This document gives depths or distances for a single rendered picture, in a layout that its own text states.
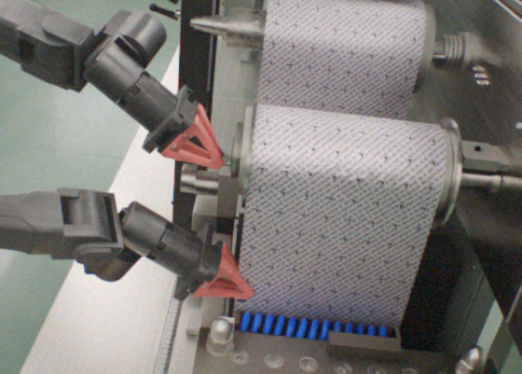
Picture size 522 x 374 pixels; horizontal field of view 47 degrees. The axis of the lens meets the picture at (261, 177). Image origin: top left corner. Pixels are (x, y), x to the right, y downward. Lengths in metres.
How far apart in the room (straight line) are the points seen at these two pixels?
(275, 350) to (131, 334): 0.28
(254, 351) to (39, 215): 0.32
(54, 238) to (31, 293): 1.75
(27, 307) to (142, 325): 1.42
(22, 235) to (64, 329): 0.34
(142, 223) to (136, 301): 0.32
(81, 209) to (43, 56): 0.19
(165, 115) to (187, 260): 0.19
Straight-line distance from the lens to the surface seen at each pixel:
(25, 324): 2.35
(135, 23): 0.80
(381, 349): 0.83
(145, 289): 1.08
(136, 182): 1.37
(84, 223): 0.73
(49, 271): 2.55
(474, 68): 0.96
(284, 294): 0.84
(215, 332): 0.78
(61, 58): 0.77
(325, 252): 0.79
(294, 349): 0.82
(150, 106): 0.75
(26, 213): 0.72
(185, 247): 0.78
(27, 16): 0.79
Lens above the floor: 1.62
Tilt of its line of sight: 30 degrees down
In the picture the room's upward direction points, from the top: 7 degrees clockwise
